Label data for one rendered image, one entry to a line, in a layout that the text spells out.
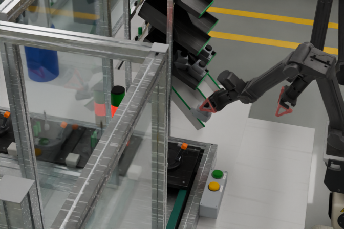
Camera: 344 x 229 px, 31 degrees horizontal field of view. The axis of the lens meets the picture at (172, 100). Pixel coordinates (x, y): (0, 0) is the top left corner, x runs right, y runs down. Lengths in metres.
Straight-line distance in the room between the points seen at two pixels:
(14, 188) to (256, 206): 1.46
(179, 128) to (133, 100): 1.78
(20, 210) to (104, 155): 0.26
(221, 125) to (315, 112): 1.74
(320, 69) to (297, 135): 0.91
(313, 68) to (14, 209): 1.12
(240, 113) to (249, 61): 2.07
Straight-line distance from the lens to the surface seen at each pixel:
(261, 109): 4.41
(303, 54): 1.96
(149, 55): 1.12
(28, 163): 1.53
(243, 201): 2.46
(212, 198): 2.31
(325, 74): 1.93
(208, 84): 2.76
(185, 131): 2.76
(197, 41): 2.43
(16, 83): 1.39
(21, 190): 1.12
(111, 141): 0.93
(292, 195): 2.52
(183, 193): 2.34
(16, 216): 1.13
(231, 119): 2.85
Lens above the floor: 2.57
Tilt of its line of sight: 35 degrees down
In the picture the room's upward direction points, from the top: 1 degrees clockwise
